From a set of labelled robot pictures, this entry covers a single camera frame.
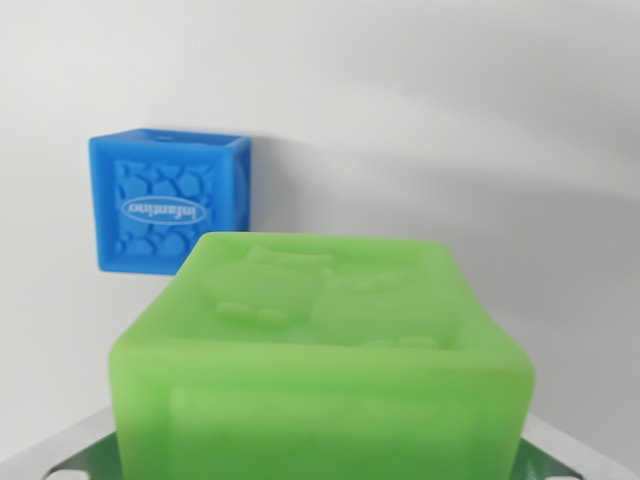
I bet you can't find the blue soft toy cube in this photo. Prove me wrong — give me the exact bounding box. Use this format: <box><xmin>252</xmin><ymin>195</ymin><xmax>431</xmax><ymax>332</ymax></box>
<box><xmin>88</xmin><ymin>127</ymin><xmax>252</xmax><ymax>277</ymax></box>

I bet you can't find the black-padded silver gripper left finger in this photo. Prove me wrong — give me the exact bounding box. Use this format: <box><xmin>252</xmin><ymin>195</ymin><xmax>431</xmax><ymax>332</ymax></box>
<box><xmin>0</xmin><ymin>403</ymin><xmax>121</xmax><ymax>480</ymax></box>

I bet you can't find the black-padded silver gripper right finger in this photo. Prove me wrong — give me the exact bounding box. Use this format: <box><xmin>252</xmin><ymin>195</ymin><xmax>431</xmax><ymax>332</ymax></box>
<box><xmin>519</xmin><ymin>413</ymin><xmax>640</xmax><ymax>480</ymax></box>

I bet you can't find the green soft toy cube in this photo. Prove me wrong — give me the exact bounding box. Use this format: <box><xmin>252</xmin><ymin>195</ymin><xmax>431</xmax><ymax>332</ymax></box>
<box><xmin>108</xmin><ymin>230</ymin><xmax>536</xmax><ymax>480</ymax></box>

